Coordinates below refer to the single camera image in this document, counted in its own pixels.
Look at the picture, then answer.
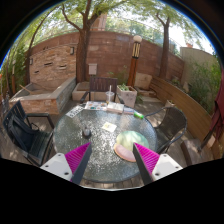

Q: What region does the small yellow paper card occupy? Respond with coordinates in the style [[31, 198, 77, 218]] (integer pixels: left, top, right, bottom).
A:
[[102, 122, 117, 132]]

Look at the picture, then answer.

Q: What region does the colourful watercolour palette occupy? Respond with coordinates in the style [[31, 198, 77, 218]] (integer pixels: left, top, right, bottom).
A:
[[85, 101, 107, 111]]

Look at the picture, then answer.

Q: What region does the white book stack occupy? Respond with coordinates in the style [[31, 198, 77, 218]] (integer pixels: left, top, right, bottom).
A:
[[107, 102, 124, 113]]

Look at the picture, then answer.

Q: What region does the white square planter box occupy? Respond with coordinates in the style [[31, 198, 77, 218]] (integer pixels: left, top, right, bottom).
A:
[[117, 84, 137, 108]]

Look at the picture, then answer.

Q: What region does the black wicker right chair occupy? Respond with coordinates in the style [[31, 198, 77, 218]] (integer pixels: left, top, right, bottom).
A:
[[145, 107, 187, 154]]

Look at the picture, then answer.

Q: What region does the central tree trunk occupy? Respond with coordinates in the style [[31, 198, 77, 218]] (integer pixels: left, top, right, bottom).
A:
[[62, 0, 109, 82]]

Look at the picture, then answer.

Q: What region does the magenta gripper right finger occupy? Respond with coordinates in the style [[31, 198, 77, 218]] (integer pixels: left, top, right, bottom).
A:
[[133, 143, 182, 185]]

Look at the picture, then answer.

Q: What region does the right tree trunk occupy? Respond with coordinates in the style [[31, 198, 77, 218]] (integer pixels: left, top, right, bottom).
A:
[[156, 12, 170, 79]]

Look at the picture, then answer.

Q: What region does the round glass patio table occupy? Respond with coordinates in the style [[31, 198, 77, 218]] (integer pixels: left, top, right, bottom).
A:
[[54, 109, 157, 183]]

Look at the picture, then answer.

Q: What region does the dark computer mouse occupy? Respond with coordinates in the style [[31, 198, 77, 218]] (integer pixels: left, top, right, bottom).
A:
[[82, 128, 91, 138]]

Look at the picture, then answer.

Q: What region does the wooden lamp post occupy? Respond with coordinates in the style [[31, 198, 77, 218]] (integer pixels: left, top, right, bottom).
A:
[[127, 35, 142, 86]]

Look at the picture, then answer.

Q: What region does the dark wooden far chair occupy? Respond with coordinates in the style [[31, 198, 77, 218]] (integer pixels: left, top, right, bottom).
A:
[[80, 77, 124, 104]]

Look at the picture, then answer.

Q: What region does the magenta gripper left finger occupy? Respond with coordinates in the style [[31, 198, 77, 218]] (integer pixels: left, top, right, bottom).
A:
[[41, 142, 92, 185]]

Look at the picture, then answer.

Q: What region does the black white patterned card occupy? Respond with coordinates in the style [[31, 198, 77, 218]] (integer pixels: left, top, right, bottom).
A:
[[66, 106, 83, 118]]

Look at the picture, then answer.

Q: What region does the green marker pen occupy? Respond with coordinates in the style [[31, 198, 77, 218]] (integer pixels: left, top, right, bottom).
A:
[[134, 112, 144, 119]]

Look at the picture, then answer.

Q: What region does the stone raised planter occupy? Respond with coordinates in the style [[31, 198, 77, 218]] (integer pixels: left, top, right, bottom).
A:
[[9, 77, 76, 114]]

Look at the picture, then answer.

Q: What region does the black slatted left chair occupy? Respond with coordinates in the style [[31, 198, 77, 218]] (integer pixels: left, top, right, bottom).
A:
[[3, 101, 54, 166]]

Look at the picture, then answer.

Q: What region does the curved wooden bench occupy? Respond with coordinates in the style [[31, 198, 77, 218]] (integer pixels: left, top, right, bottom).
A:
[[148, 76, 223, 160]]

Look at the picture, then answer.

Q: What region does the grey wall box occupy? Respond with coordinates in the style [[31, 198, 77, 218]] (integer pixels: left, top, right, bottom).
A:
[[88, 63, 97, 75]]

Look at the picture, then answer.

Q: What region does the plastic cup with straw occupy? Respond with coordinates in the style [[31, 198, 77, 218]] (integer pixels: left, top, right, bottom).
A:
[[106, 85, 114, 104]]

